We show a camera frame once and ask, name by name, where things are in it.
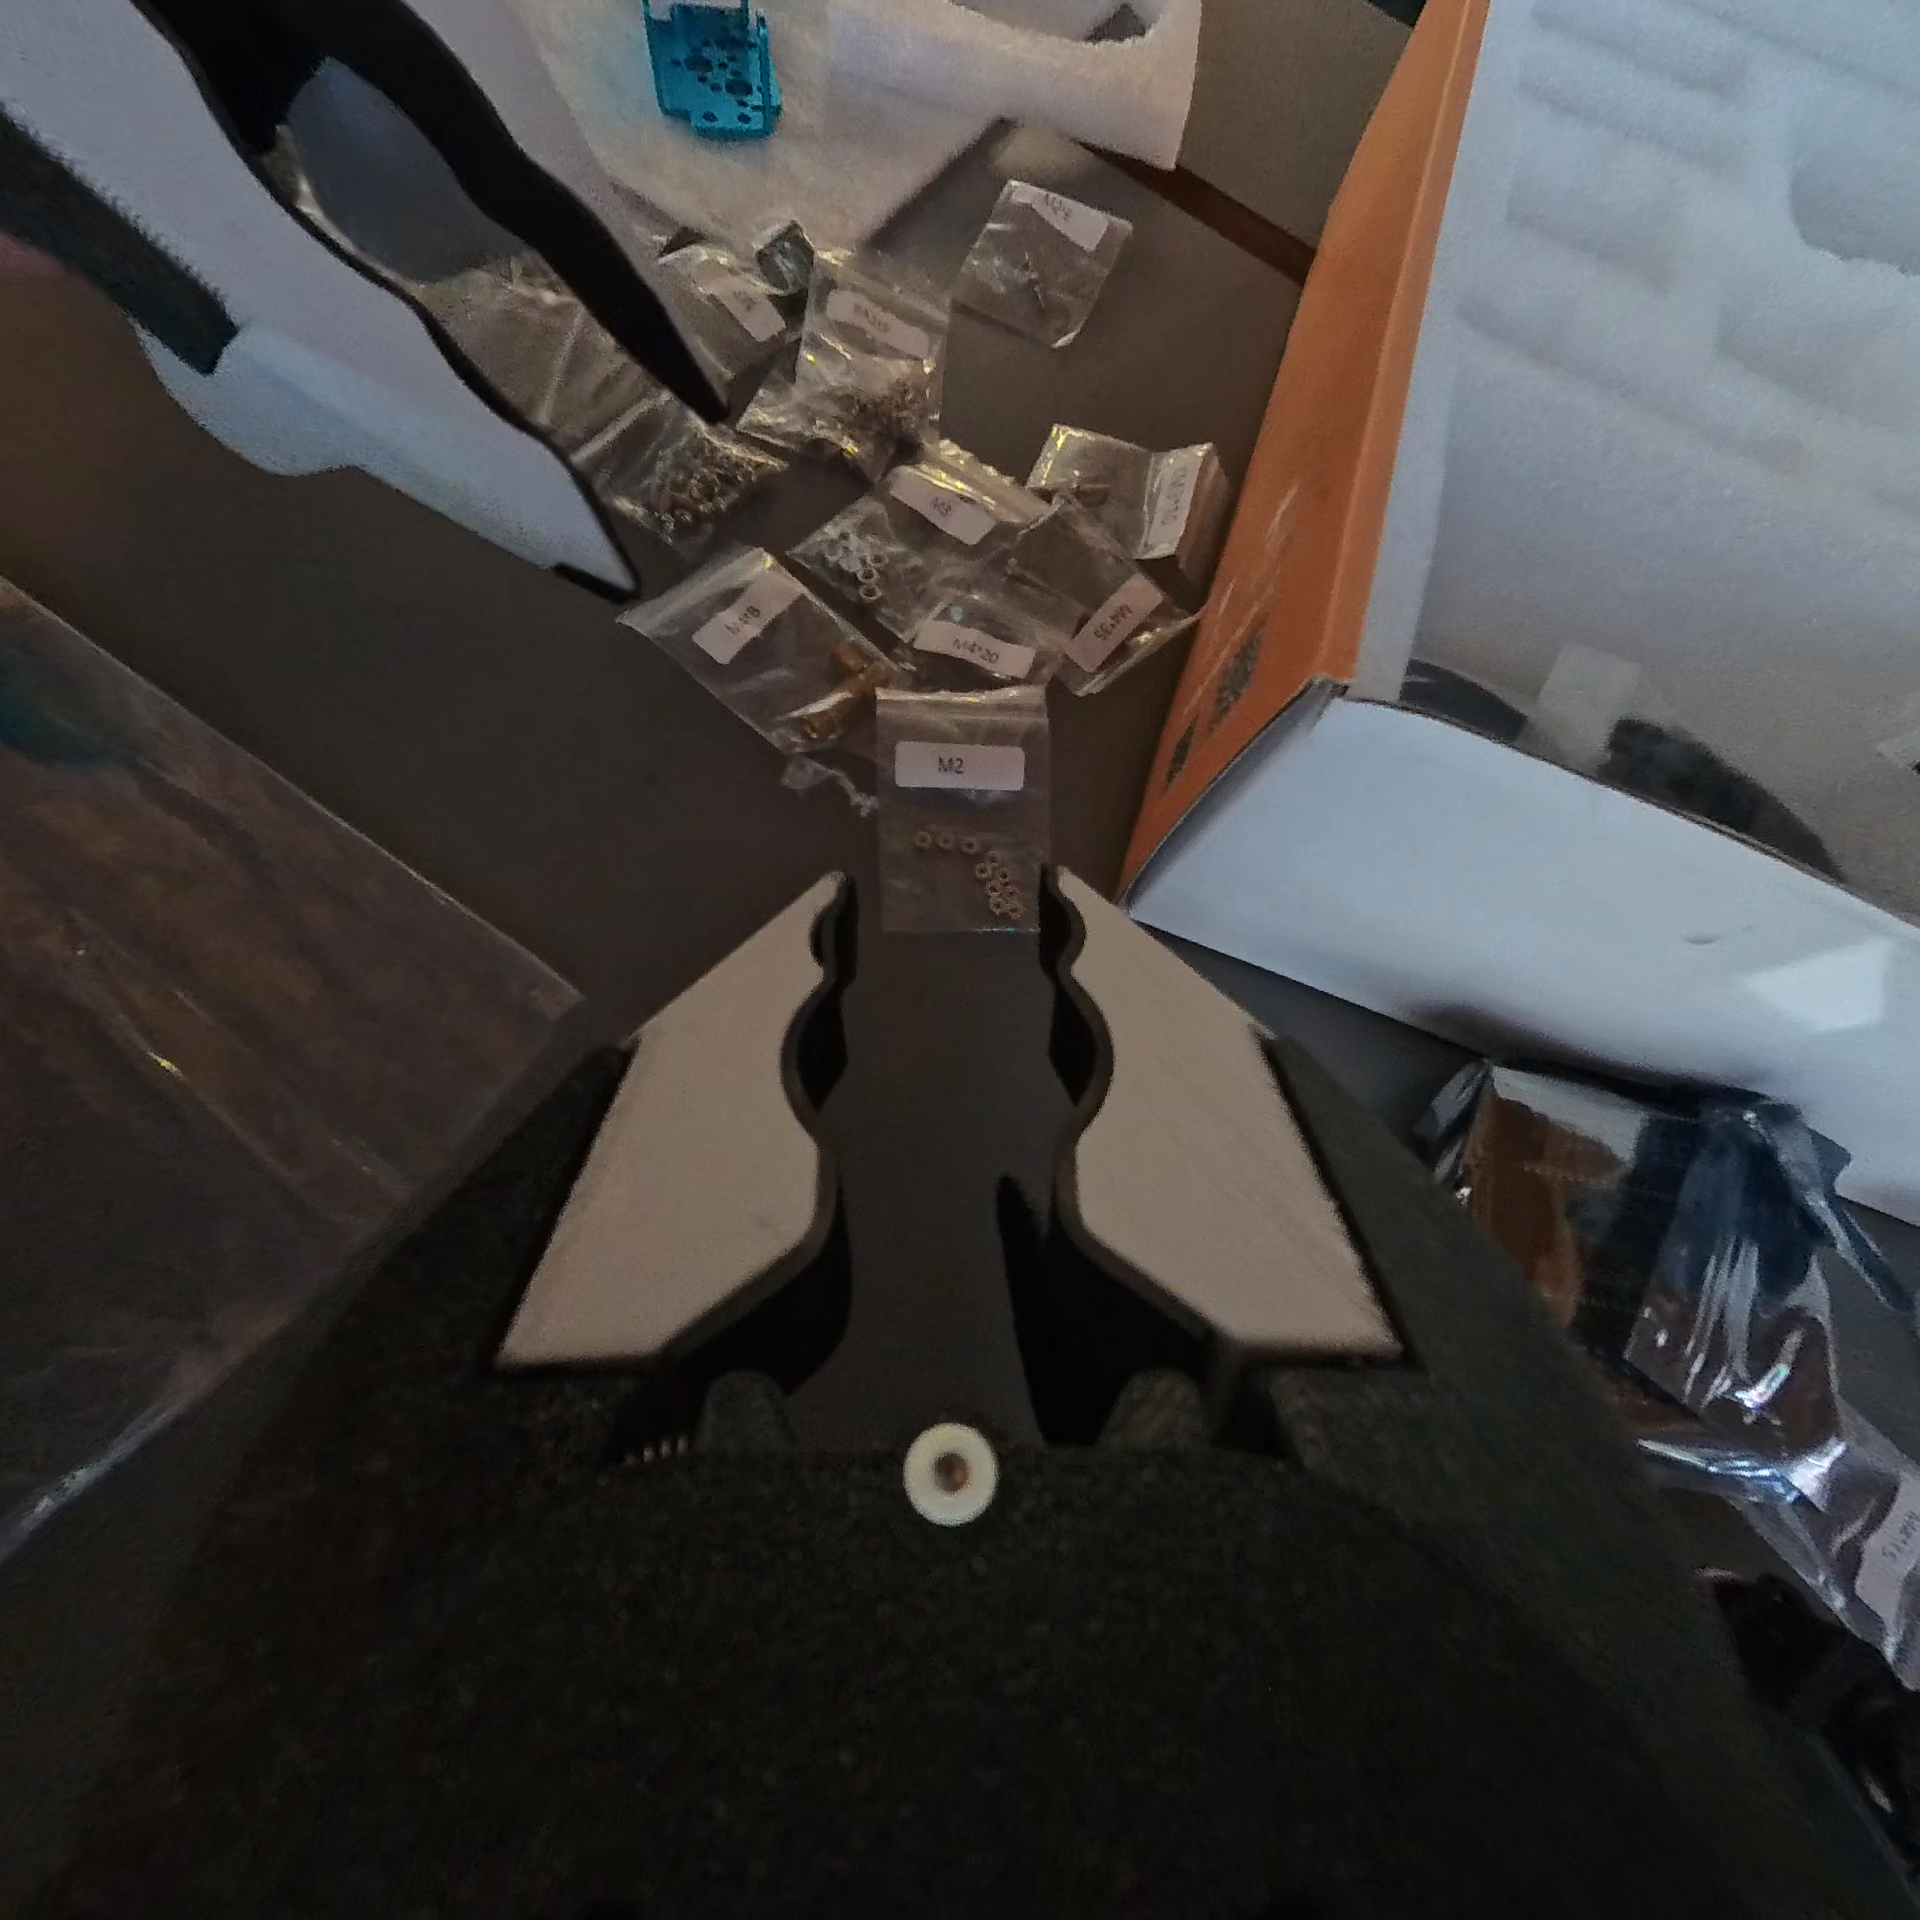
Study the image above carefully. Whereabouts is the dark grey desk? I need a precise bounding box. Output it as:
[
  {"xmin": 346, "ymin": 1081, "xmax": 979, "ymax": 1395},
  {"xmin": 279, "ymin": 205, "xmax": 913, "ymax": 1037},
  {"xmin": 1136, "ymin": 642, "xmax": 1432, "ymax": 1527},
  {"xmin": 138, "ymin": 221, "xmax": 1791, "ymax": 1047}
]
[{"xmin": 0, "ymin": 118, "xmax": 1920, "ymax": 1653}]

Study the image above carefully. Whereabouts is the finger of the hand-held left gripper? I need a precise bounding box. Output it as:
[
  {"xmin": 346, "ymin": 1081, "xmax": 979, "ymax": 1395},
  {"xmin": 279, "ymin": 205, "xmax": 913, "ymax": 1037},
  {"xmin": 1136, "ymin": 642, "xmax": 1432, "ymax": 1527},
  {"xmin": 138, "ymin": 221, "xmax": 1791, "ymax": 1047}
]
[
  {"xmin": 300, "ymin": 0, "xmax": 738, "ymax": 428},
  {"xmin": 0, "ymin": 0, "xmax": 642, "ymax": 607}
]

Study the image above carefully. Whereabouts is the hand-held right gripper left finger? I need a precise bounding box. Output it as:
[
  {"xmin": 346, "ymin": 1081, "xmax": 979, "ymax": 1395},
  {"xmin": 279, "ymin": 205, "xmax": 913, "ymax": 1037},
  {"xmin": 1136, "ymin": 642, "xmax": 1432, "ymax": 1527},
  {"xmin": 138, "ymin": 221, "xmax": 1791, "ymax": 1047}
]
[{"xmin": 495, "ymin": 872, "xmax": 856, "ymax": 1399}]

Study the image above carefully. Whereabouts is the white foam box insert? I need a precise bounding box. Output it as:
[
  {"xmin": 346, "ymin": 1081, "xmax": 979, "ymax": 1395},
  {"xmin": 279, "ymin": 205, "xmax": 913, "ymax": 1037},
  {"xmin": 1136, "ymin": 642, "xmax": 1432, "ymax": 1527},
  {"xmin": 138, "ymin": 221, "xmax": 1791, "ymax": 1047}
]
[{"xmin": 1405, "ymin": 0, "xmax": 1920, "ymax": 887}]

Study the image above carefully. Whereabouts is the white foam sheet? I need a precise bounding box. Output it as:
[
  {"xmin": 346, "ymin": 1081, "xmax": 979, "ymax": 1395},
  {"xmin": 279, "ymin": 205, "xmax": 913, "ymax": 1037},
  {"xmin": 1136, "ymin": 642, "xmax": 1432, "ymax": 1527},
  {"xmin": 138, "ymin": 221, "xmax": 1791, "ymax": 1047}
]
[{"xmin": 509, "ymin": 0, "xmax": 1205, "ymax": 254}]

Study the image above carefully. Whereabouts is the pile of screw bags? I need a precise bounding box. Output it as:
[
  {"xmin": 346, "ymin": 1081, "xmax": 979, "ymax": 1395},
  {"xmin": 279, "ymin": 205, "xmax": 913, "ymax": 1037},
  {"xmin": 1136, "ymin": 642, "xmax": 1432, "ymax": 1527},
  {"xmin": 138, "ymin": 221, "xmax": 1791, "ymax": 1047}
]
[{"xmin": 560, "ymin": 174, "xmax": 1236, "ymax": 798}]

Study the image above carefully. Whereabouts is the large clear plastic bag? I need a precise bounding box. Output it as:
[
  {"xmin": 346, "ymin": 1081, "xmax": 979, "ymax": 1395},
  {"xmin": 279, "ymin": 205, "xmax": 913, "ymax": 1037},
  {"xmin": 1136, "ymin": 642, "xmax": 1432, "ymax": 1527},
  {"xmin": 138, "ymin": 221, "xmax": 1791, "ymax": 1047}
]
[{"xmin": 0, "ymin": 577, "xmax": 588, "ymax": 1554}]

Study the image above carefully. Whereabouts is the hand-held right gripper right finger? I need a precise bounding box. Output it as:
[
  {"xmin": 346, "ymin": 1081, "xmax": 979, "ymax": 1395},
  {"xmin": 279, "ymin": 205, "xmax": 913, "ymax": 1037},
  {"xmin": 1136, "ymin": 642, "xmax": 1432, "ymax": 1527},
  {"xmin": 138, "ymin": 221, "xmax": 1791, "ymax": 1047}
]
[{"xmin": 993, "ymin": 861, "xmax": 1407, "ymax": 1445}]

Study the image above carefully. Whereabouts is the blue perforated servo bracket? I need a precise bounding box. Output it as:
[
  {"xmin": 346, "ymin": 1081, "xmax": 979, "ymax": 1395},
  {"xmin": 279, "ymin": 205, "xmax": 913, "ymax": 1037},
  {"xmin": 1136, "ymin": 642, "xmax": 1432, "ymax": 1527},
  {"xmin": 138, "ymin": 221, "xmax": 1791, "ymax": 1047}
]
[{"xmin": 638, "ymin": 0, "xmax": 786, "ymax": 147}]

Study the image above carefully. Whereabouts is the orange cardboard box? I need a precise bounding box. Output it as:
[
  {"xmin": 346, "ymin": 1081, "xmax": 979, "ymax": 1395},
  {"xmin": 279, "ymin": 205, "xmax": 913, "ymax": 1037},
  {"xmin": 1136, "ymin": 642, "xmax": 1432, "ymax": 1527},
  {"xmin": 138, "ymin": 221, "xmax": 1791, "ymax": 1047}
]
[{"xmin": 1117, "ymin": 0, "xmax": 1920, "ymax": 1226}]

